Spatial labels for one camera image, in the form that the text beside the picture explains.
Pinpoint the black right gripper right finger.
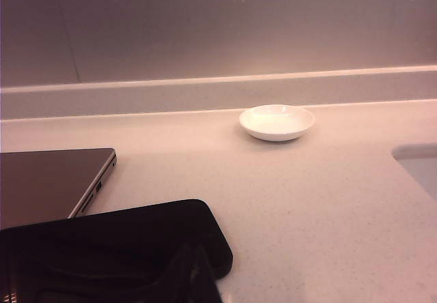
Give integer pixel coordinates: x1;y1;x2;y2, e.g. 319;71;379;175
196;244;223;303

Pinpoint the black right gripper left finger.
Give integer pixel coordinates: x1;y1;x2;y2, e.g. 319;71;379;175
150;243;203;303

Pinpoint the black smartphone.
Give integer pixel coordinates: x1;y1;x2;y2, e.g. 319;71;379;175
0;199;234;303

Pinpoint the silver Dell laptop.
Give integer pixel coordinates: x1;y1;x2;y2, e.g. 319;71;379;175
0;147;117;231

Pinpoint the small white dish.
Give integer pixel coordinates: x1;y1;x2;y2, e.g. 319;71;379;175
238;104;315;143

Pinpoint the white sink basin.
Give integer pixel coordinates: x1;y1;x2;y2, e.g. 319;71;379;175
391;142;437;202

